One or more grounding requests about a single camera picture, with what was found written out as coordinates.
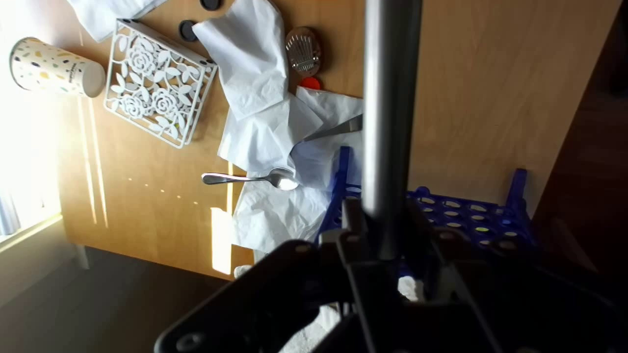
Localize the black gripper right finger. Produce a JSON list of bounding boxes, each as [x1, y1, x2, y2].
[[403, 203, 484, 353]]

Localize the silver spoon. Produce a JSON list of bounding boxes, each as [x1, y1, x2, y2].
[[199, 168, 297, 190]]

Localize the crumpled white paper napkins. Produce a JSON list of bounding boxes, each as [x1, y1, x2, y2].
[[192, 0, 362, 256]]

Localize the wooden kalimba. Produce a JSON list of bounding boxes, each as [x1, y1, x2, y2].
[[284, 27, 321, 76]]

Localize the white floral napkin holder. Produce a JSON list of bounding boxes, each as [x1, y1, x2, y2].
[[103, 19, 217, 148]]

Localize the white dotted cup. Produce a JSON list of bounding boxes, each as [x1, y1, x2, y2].
[[7, 37, 105, 97]]

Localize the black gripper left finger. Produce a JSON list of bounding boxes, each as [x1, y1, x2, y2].
[[325, 201, 374, 353]]

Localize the spatula with silver handle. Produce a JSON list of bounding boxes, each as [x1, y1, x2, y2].
[[335, 0, 425, 262]]

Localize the blue connect four gameboard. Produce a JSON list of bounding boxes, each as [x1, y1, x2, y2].
[[319, 144, 535, 248]]

